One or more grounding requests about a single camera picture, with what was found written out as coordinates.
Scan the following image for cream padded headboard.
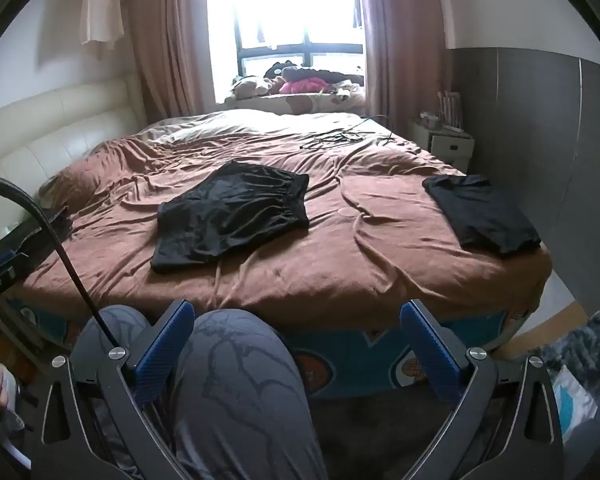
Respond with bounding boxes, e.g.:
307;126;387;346
0;72;148;261

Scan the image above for thin black cable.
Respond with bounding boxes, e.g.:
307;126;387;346
300;115;396;151

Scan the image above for person's right leg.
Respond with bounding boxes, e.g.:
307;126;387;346
172;308;331;480

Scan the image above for black folded garment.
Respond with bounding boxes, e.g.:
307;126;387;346
422;174;543;259

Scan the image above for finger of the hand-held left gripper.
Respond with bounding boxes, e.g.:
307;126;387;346
0;208;72;262

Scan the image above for long black plush toy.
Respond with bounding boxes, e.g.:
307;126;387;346
295;66;365;84

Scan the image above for small beige plush bear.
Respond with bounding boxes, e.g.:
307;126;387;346
330;82;362;102

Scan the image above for blue white cloth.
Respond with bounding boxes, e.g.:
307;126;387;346
550;364;600;433

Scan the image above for cluster of cosmetic bottles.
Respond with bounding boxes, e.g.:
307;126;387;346
420;91;468;133

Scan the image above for grey wardrobe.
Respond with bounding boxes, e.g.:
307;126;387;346
450;46;600;311

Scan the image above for pink curtain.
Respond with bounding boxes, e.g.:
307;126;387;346
355;0;456;126
125;0;218;126

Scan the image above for person's left leg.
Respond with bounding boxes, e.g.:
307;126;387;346
72;304;153;366

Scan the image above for black braided cable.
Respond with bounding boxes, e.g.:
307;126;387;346
0;170;123;356

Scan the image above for black round plush toy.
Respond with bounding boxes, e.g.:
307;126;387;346
262;60;301;81

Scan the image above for blue printed bed sheet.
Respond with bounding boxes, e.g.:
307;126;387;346
5;295;546;401

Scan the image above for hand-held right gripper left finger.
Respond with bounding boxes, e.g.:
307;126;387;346
30;299;197;480

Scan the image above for black pants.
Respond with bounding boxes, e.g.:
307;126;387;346
151;160;311;276

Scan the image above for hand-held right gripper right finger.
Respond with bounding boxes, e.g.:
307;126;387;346
399;300;568;480

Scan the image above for brown blanket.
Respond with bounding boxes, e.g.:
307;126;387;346
10;120;553;331

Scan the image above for pink plush toy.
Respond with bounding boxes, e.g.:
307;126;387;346
279;77;328;95

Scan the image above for grey shaggy rug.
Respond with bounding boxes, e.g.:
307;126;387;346
535;310;600;441

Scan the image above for beige duvet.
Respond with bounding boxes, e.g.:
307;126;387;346
135;109;421;156

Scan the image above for beige plush toy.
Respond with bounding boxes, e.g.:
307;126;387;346
230;75;273;98

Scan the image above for white nightstand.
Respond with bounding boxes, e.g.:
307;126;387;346
409;119;476;171

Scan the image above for person's leg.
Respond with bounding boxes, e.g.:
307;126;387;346
72;304;153;366
172;308;331;480

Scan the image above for white hanging cloth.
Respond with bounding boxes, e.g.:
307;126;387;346
80;0;128;51

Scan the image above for black framed window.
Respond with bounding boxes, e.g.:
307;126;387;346
205;0;368;101

